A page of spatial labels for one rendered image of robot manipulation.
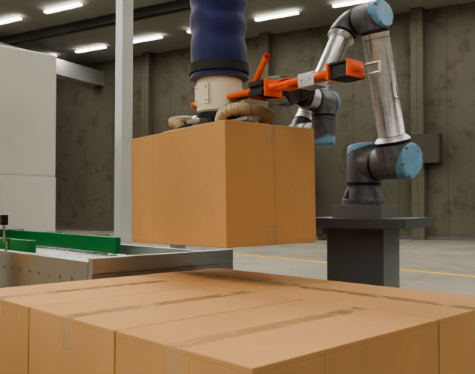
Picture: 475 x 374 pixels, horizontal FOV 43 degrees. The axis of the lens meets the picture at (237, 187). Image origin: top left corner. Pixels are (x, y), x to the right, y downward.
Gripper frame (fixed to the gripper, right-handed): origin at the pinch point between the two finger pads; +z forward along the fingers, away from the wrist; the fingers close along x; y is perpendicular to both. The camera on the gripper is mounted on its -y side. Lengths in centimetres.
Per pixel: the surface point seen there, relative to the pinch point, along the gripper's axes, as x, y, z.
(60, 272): -66, 78, 36
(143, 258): -60, 54, 14
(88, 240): -58, 156, -20
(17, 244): -58, 142, 26
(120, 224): -56, 337, -157
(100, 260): -60, 54, 33
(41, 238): -60, 213, -20
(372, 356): -69, -72, 48
